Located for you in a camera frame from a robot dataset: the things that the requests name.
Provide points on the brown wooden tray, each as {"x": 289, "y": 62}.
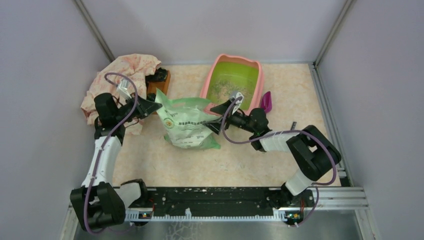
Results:
{"x": 160, "y": 80}

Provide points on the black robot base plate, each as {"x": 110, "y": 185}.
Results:
{"x": 220, "y": 201}

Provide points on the pink floral crumpled cloth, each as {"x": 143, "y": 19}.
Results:
{"x": 135, "y": 66}

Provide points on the aluminium frame rail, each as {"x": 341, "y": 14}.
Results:
{"x": 326, "y": 199}

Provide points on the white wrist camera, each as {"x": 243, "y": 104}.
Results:
{"x": 236, "y": 98}
{"x": 123, "y": 89}

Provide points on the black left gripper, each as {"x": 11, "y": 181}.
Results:
{"x": 144, "y": 107}

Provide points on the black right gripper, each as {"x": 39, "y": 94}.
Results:
{"x": 221, "y": 108}

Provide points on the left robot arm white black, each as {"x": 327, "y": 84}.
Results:
{"x": 102, "y": 155}

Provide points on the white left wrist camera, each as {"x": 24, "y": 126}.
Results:
{"x": 123, "y": 89}

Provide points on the green cat litter bag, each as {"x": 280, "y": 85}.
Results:
{"x": 184, "y": 119}

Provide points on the pink green litter box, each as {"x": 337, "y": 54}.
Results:
{"x": 231, "y": 73}

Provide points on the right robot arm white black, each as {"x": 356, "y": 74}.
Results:
{"x": 314, "y": 154}

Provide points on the magenta plastic litter scoop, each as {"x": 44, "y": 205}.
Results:
{"x": 266, "y": 102}

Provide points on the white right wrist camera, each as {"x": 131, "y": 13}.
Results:
{"x": 236, "y": 98}

